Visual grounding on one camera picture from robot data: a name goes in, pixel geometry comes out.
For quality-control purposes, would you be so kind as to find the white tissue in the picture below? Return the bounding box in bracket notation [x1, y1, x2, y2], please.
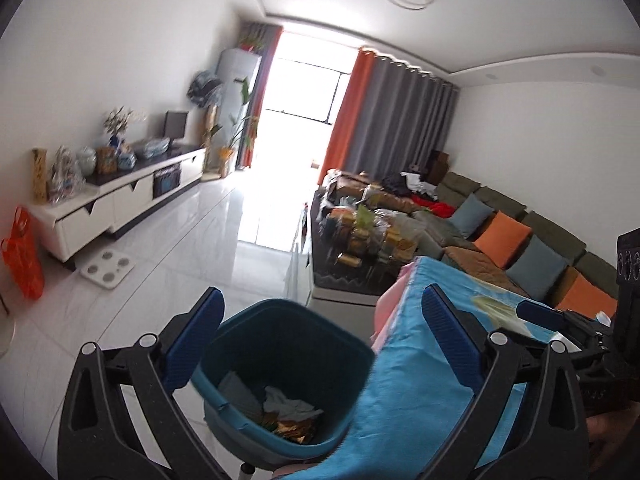
[262, 386, 323, 422]

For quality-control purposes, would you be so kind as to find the teal trash bin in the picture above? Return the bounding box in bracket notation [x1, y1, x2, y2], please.
[191, 299, 374, 471]

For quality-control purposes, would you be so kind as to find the orange cushion right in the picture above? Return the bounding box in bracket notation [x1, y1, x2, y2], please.
[556, 274, 617, 318]

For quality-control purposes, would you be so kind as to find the orange cushion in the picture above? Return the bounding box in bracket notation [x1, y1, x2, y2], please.
[474, 211, 532, 270]
[556, 274, 617, 318]

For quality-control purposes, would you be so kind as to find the blue-grey cushion near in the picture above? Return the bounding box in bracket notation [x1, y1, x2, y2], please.
[506, 235, 568, 301]

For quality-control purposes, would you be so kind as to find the blue-grey cushion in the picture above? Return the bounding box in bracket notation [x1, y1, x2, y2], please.
[506, 235, 568, 301]
[448, 194, 495, 238]

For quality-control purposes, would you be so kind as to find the blue floral tablecloth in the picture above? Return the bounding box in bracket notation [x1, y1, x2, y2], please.
[299, 257, 558, 479]

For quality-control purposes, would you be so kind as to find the orange cushion middle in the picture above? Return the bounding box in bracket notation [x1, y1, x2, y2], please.
[474, 211, 532, 270]

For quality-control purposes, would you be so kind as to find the white bathroom scale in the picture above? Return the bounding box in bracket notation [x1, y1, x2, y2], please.
[80, 248, 137, 289]

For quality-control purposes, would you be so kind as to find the dark green sectional sofa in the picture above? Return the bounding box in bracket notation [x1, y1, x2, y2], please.
[411, 171, 617, 318]

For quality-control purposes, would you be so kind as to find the blue-grey cushion far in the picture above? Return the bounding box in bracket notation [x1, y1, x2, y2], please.
[448, 194, 495, 238]

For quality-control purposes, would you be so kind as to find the gold snack wrapper crumpled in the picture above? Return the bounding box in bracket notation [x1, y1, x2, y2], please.
[260, 412, 314, 444]

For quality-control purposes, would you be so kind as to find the orange plastic bag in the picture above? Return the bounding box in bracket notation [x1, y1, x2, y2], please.
[1, 206, 44, 300]

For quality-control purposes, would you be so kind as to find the white black tv cabinet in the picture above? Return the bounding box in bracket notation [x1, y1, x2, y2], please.
[28, 145, 205, 271]

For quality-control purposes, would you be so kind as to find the cluttered coffee table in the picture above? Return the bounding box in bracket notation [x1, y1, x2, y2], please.
[308, 191, 426, 304]

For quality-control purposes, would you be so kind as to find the grey orange curtain right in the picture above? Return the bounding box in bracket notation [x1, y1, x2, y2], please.
[319, 48, 460, 180]

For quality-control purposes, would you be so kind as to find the grey orange curtain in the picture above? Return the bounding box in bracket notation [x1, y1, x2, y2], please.
[235, 22, 283, 169]
[319, 48, 460, 180]

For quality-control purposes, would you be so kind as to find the potted green plant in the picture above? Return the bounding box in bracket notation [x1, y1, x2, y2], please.
[207, 76, 252, 178]

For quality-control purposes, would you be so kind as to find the small black monitor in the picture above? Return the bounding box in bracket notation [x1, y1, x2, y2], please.
[163, 110, 189, 143]

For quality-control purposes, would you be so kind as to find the white standing air conditioner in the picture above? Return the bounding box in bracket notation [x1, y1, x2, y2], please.
[210, 48, 262, 167]

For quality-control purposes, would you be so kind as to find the grey orange curtain left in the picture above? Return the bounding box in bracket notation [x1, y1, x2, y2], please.
[235, 22, 283, 169]

